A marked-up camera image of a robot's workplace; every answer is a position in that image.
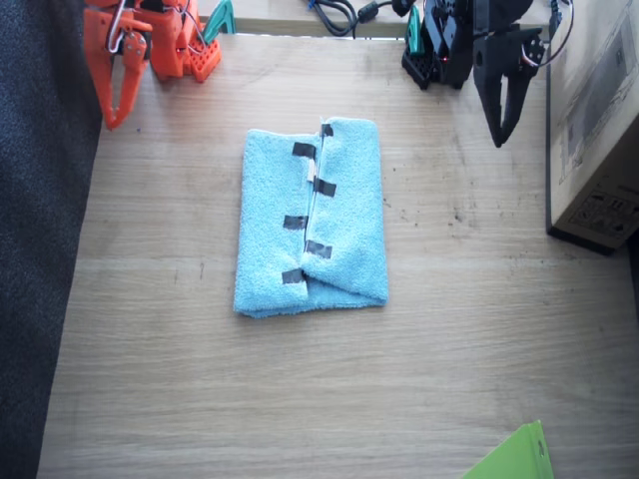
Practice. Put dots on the light blue towel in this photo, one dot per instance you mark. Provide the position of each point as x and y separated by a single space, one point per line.
349 224

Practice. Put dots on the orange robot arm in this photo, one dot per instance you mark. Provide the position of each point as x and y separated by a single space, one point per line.
170 45

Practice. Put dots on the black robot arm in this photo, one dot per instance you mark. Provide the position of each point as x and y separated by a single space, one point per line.
444 45

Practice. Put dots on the cardboard box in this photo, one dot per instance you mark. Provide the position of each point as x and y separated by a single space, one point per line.
599 125

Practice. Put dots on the green table clamp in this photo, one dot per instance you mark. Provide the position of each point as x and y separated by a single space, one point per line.
219 17
414 35

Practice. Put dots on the black plug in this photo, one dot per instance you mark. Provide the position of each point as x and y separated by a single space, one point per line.
402 6

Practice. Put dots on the dark grey fabric couch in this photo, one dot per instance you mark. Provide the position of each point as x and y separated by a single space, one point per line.
40 224

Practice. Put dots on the black tape strip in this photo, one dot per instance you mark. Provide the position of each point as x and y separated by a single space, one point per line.
292 276
327 131
318 249
325 187
303 149
295 222

